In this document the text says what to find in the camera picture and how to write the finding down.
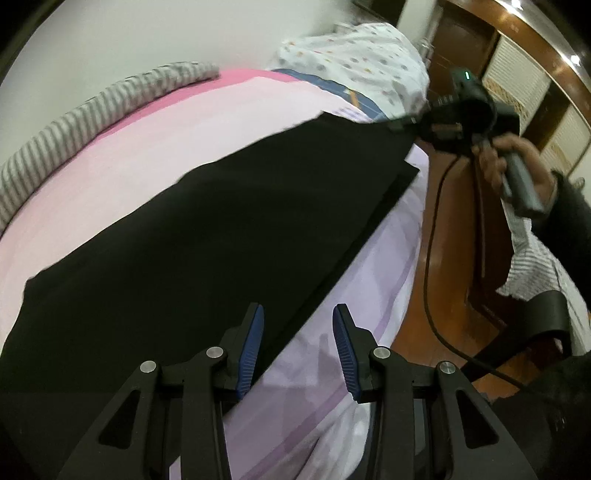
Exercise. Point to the pink purple checked bed sheet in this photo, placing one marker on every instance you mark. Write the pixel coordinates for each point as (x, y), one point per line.
(161, 134)

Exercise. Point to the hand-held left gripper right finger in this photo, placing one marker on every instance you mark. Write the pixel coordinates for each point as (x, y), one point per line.
(344, 355)

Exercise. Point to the wooden wardrobe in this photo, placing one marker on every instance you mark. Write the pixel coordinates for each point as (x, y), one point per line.
(521, 69)

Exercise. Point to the white striped cloth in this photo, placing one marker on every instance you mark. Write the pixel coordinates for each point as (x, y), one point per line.
(535, 267)

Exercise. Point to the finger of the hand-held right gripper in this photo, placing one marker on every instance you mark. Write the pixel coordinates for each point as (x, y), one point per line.
(406, 122)

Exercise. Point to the black chair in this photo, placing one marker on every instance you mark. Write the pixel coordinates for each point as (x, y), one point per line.
(545, 314)

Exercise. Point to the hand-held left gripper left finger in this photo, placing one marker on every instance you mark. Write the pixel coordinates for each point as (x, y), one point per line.
(252, 350)

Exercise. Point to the person's dark clothing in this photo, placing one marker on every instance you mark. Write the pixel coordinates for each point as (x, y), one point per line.
(545, 424)

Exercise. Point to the person's right forearm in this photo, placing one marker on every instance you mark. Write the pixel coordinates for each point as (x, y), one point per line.
(575, 221)

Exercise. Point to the black pants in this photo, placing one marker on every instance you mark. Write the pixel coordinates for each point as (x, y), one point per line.
(207, 230)

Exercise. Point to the person's right hand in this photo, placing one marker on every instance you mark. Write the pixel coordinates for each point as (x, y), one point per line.
(531, 157)

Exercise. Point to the white polka dot quilt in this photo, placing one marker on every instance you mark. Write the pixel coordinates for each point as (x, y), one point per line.
(360, 55)

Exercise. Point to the grey white striped blanket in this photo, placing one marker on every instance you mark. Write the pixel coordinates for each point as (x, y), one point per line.
(69, 120)

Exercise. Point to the blue patterned pillow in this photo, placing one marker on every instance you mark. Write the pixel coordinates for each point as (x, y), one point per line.
(353, 99)

